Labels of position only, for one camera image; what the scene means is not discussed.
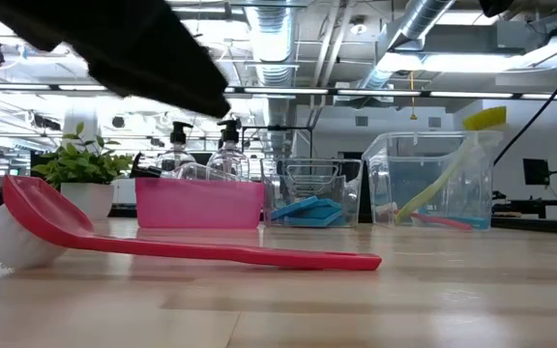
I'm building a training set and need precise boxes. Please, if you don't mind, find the large red dish brush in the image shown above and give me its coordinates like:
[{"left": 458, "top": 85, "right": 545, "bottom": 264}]
[{"left": 0, "top": 174, "right": 384, "bottom": 272}]

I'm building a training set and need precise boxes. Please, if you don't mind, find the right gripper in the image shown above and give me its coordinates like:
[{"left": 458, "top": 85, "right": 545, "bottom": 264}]
[{"left": 479, "top": 0, "right": 516, "bottom": 18}]

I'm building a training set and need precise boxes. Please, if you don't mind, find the green plant in white pot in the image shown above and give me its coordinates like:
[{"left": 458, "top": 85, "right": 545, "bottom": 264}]
[{"left": 31, "top": 122, "right": 134, "bottom": 221}]

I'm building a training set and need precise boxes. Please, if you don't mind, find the small clear plastic bin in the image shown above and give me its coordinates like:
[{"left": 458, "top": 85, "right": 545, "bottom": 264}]
[{"left": 260, "top": 158, "right": 365, "bottom": 228}]

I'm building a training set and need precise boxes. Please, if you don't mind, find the pink plastic bin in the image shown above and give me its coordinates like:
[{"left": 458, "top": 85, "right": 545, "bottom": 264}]
[{"left": 134, "top": 176, "right": 266, "bottom": 230}]

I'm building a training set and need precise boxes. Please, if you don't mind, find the yellow-green dish brush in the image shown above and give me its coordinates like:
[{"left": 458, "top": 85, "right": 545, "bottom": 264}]
[{"left": 394, "top": 105, "right": 508, "bottom": 224}]

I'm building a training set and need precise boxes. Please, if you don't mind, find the silver ventilation duct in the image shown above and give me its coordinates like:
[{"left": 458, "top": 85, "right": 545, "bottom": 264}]
[{"left": 247, "top": 4, "right": 299, "bottom": 127}]

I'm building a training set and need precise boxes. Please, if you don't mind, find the large clear plastic bin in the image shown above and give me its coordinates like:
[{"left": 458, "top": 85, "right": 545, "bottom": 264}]
[{"left": 361, "top": 129, "right": 505, "bottom": 232}]

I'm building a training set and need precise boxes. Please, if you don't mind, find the black monitor on stand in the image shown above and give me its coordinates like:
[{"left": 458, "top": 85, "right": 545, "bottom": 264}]
[{"left": 485, "top": 158, "right": 557, "bottom": 219}]

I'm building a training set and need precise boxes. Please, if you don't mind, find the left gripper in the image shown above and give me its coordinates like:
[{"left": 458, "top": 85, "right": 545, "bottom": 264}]
[{"left": 0, "top": 0, "right": 231, "bottom": 120}]

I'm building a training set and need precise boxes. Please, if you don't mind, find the black slanting cable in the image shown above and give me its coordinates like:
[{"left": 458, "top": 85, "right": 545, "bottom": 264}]
[{"left": 493, "top": 28, "right": 557, "bottom": 168}]

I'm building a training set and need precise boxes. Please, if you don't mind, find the black background frame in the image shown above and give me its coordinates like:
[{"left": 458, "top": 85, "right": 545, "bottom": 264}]
[{"left": 241, "top": 124, "right": 314, "bottom": 160}]

